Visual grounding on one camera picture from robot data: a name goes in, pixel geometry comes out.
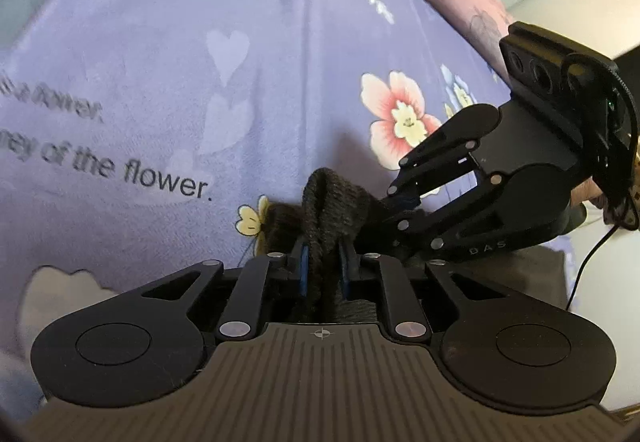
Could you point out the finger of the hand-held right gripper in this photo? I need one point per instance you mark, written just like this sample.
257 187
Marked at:
450 217
440 149

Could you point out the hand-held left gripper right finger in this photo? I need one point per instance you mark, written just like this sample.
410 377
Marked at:
345 272

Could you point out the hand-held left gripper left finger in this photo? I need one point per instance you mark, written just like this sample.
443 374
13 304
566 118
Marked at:
303 272

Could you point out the person's right hand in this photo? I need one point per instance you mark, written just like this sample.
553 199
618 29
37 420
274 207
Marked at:
585 196

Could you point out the purple floral bedsheet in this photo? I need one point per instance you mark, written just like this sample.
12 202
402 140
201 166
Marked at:
150 71

